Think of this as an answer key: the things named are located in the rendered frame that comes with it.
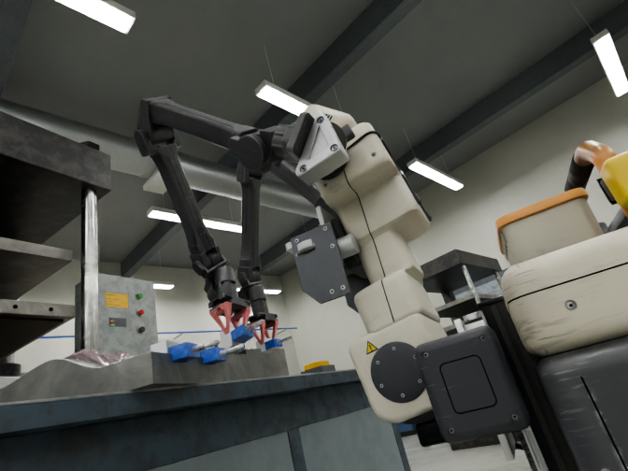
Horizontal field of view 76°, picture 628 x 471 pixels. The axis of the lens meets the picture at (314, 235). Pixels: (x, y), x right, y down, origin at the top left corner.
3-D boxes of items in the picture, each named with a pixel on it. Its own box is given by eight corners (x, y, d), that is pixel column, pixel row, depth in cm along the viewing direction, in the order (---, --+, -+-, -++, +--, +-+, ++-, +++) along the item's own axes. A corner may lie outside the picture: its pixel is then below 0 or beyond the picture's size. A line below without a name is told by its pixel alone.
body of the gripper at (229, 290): (207, 309, 108) (205, 286, 112) (235, 317, 115) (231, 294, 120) (224, 298, 106) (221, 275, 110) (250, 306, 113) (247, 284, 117)
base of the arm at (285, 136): (306, 110, 76) (332, 140, 86) (274, 107, 80) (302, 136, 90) (292, 150, 75) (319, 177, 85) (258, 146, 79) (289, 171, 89)
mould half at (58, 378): (226, 383, 91) (220, 335, 95) (153, 383, 67) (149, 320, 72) (47, 435, 99) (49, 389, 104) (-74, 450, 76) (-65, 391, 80)
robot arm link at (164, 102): (126, 92, 100) (160, 88, 107) (134, 145, 107) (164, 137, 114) (264, 140, 81) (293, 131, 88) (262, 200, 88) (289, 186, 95)
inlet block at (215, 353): (250, 360, 86) (247, 335, 88) (240, 358, 82) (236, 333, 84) (197, 376, 88) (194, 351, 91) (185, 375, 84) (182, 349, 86)
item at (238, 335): (272, 331, 102) (267, 313, 105) (258, 328, 98) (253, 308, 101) (236, 354, 107) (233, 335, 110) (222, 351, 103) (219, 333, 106)
